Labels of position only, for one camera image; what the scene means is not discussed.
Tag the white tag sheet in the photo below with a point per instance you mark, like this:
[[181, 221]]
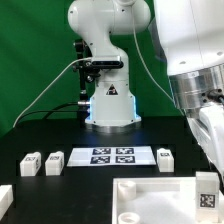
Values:
[[106, 156]]

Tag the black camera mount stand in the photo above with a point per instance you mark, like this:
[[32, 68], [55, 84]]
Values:
[[82, 51]]

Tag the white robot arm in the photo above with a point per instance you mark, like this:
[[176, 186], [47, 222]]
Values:
[[191, 35]]

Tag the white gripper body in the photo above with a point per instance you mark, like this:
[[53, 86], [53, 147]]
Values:
[[208, 129]]

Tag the white block left edge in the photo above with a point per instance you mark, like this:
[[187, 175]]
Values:
[[6, 198]]

